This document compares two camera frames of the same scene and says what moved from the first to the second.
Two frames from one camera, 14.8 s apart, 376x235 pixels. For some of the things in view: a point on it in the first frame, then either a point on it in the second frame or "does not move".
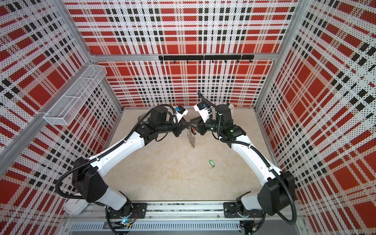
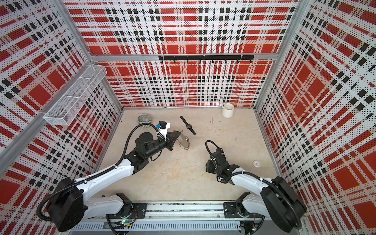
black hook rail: x=206 y=57 does not move
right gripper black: x=200 y=125 → x=208 y=166
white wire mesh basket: x=64 y=111 does not move
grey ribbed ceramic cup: x=145 y=119 does not move
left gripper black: x=180 y=126 → x=171 y=139
